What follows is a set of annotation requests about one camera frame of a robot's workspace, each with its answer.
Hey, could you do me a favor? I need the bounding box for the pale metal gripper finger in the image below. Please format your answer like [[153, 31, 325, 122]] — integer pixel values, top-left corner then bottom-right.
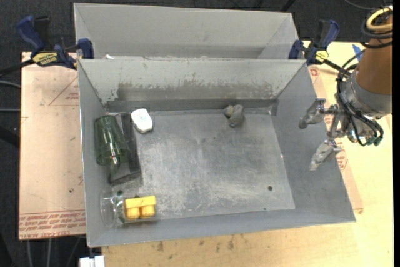
[[309, 138, 343, 172], [298, 98, 328, 130]]

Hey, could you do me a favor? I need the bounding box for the grey toy animal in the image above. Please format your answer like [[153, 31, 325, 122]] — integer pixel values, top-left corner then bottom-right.
[[223, 103, 246, 128]]

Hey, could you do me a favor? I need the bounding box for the grey metal bin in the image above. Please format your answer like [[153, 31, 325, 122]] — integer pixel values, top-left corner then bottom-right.
[[73, 2, 357, 248]]

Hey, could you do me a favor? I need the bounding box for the white rounded plastic device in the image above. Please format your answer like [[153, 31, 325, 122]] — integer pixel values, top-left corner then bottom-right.
[[130, 108, 154, 134]]

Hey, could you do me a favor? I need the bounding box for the dark green flat block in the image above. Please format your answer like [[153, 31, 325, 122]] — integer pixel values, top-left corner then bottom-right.
[[108, 112, 142, 186]]

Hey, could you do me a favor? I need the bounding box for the yellow toy building block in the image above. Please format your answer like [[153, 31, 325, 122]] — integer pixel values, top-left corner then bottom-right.
[[124, 195, 158, 222]]

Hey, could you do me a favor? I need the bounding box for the green clear glass cup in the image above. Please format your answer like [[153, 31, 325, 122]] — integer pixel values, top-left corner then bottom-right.
[[94, 115, 131, 167]]

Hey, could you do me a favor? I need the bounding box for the brown cardboard board, red print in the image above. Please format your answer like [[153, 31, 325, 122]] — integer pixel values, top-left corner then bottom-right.
[[18, 51, 365, 241]]

